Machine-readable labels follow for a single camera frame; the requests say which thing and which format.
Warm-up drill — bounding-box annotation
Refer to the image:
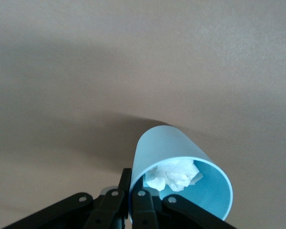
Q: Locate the white tissue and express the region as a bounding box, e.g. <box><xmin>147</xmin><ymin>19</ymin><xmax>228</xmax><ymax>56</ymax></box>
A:
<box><xmin>143</xmin><ymin>159</ymin><xmax>204</xmax><ymax>192</ymax></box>

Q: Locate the light blue plastic cup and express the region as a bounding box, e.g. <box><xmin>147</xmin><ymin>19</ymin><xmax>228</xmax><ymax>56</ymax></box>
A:
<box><xmin>129</xmin><ymin>124</ymin><xmax>234</xmax><ymax>221</ymax></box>

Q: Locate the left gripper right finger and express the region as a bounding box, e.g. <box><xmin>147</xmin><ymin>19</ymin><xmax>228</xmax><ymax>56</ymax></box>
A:
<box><xmin>131</xmin><ymin>189</ymin><xmax>239</xmax><ymax>229</ymax></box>

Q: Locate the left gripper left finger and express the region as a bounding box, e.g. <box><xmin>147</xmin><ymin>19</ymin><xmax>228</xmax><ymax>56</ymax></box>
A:
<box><xmin>4</xmin><ymin>168</ymin><xmax>133</xmax><ymax>229</ymax></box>

